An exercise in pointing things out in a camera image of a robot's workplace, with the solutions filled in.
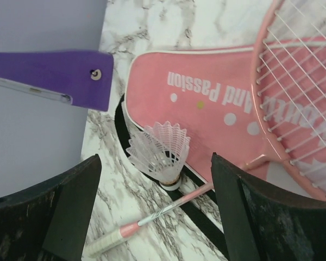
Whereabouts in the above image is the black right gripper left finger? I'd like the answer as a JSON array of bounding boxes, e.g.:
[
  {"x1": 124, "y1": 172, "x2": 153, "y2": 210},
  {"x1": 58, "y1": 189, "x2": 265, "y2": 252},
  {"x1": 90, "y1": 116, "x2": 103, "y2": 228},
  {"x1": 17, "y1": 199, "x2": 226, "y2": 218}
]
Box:
[{"x1": 0, "y1": 154, "x2": 102, "y2": 260}]

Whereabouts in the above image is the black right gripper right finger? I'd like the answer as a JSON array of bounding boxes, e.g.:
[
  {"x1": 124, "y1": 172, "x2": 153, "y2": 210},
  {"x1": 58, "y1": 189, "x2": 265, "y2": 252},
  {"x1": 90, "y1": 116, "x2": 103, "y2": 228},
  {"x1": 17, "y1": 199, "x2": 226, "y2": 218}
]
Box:
[{"x1": 211, "y1": 153, "x2": 326, "y2": 260}]

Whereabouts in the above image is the white plastic shuttlecock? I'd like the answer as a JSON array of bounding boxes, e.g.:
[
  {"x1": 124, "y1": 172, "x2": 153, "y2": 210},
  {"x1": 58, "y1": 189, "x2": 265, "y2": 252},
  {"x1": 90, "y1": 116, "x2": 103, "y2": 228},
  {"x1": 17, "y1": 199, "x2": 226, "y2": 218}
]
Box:
[{"x1": 126, "y1": 121, "x2": 191, "y2": 191}]

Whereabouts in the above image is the pink left badminton racket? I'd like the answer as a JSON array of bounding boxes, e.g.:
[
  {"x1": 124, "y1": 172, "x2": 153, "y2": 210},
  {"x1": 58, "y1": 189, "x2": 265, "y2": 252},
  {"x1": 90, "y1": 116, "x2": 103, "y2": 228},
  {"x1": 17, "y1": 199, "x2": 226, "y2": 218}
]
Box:
[{"x1": 84, "y1": 0, "x2": 326, "y2": 258}]

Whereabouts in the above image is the pink racket cover bag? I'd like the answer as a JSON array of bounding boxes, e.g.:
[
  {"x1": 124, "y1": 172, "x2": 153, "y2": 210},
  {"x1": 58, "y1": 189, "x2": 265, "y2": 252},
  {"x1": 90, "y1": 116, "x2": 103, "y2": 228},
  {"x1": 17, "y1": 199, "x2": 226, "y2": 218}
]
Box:
[{"x1": 124, "y1": 46, "x2": 315, "y2": 198}]

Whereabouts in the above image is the purple metronome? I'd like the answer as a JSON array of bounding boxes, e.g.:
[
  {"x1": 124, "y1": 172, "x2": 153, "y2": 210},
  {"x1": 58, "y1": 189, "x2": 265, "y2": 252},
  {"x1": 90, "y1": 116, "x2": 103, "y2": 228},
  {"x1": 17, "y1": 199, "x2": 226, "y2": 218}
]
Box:
[{"x1": 0, "y1": 50, "x2": 114, "y2": 111}]

